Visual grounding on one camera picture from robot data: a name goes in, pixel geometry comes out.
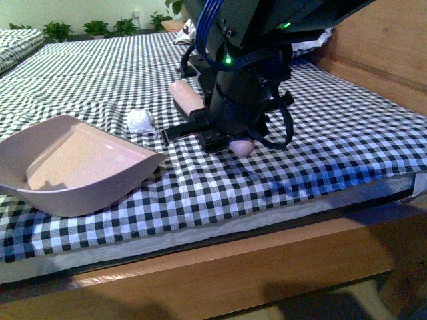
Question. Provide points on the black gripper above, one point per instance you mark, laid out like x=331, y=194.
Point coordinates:
x=239, y=104

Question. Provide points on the hand brush with beige handle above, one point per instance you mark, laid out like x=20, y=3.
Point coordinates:
x=201, y=123

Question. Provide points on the beige plastic dustpan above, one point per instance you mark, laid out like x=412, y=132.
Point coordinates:
x=68, y=168

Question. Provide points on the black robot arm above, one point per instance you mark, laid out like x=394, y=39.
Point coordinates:
x=246, y=47

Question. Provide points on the crumpled white paper trash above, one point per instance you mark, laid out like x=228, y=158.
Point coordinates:
x=140, y=121

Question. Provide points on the black white checkered bedsheet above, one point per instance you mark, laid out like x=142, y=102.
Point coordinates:
x=344, y=136

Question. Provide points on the grey mattress edge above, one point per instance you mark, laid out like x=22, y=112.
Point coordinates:
x=200, y=233

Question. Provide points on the checkered pillow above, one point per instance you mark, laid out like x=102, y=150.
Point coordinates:
x=17, y=44

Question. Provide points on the wooden bed frame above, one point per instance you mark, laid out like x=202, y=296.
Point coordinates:
x=381, y=48

